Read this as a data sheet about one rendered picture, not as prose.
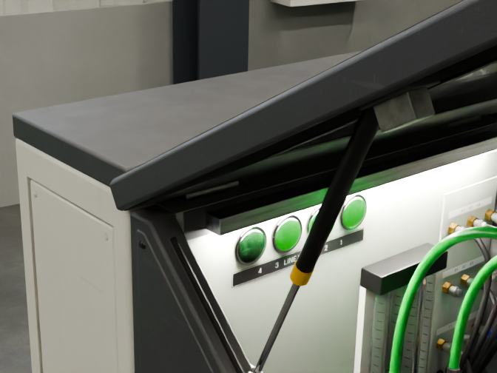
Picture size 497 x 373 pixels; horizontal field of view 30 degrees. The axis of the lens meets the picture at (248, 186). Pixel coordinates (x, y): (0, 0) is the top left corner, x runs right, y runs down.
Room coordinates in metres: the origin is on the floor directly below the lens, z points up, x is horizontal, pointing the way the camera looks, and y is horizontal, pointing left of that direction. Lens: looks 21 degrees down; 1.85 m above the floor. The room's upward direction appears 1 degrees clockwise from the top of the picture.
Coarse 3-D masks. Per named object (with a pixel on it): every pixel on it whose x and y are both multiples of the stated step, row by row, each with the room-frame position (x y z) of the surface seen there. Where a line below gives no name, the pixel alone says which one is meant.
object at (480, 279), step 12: (492, 264) 1.09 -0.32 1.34; (480, 276) 1.10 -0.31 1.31; (480, 288) 1.11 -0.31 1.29; (468, 300) 1.11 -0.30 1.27; (468, 312) 1.12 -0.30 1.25; (456, 324) 1.13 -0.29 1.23; (456, 336) 1.12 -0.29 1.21; (456, 348) 1.12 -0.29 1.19; (456, 360) 1.12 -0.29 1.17; (456, 372) 1.12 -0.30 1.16
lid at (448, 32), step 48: (480, 0) 0.61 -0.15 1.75; (384, 48) 0.67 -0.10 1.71; (432, 48) 0.64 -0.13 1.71; (480, 48) 0.61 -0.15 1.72; (288, 96) 0.75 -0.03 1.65; (336, 96) 0.70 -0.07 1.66; (384, 96) 0.69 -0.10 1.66; (432, 96) 0.99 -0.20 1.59; (480, 96) 1.09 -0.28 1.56; (192, 144) 0.85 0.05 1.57; (240, 144) 0.79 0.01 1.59; (288, 144) 0.84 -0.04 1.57; (336, 144) 1.00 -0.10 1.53; (144, 192) 0.91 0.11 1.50; (192, 192) 1.01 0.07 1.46
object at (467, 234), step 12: (468, 228) 1.04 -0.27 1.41; (480, 228) 1.02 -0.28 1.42; (492, 228) 1.01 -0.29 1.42; (444, 240) 1.06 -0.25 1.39; (456, 240) 1.04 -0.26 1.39; (432, 252) 1.07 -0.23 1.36; (420, 264) 1.08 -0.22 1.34; (432, 264) 1.07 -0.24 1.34; (420, 276) 1.08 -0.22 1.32; (408, 288) 1.09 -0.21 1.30; (408, 300) 1.09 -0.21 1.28; (408, 312) 1.10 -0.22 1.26; (396, 324) 1.10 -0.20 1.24; (396, 336) 1.10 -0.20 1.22; (396, 348) 1.10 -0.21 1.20; (396, 360) 1.10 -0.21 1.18; (396, 372) 1.10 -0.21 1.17
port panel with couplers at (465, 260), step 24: (456, 192) 1.30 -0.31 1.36; (480, 192) 1.34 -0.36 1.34; (456, 216) 1.30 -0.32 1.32; (480, 216) 1.34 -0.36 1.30; (456, 264) 1.31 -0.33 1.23; (480, 264) 1.35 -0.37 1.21; (456, 288) 1.28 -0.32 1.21; (432, 312) 1.28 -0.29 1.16; (456, 312) 1.32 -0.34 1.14; (432, 336) 1.28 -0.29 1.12; (432, 360) 1.29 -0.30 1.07
